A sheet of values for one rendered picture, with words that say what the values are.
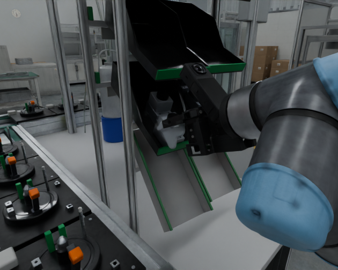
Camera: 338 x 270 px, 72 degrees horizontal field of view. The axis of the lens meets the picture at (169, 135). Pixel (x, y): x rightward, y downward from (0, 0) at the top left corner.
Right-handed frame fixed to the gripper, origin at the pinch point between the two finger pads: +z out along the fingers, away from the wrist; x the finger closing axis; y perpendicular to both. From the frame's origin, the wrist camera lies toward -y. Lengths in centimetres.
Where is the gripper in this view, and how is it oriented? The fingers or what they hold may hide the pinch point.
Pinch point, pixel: (170, 122)
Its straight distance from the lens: 51.2
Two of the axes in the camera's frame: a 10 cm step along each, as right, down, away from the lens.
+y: 2.4, 9.7, 0.0
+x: 8.3, -2.0, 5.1
